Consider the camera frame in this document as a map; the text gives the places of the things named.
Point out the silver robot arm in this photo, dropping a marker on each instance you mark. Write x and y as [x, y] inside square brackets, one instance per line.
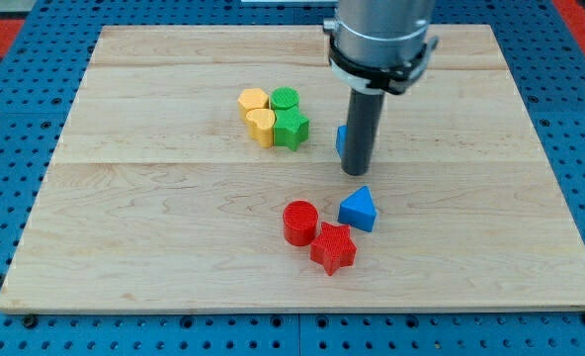
[380, 46]

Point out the red cylinder block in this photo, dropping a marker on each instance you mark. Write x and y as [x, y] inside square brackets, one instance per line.
[300, 219]

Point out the green star block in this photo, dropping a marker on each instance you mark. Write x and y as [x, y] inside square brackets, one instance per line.
[291, 128]

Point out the yellow heart block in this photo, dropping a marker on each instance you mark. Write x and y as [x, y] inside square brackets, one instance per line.
[260, 123]

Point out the blue block behind rod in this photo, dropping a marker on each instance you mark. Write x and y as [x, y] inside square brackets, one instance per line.
[340, 140]

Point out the blue triangle block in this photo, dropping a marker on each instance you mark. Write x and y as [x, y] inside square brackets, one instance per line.
[358, 210]

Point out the red star block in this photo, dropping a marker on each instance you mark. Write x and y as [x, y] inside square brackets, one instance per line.
[333, 248]

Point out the green cylinder block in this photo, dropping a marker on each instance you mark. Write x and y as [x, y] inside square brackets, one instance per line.
[283, 98]

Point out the yellow pentagon block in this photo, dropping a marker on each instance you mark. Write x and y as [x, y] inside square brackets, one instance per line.
[251, 99]

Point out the wooden board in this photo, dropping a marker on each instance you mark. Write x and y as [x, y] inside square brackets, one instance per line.
[157, 200]

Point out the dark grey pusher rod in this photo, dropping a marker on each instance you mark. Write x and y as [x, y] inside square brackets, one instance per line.
[362, 121]

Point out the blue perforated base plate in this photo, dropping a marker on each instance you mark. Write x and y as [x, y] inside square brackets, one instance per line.
[39, 77]

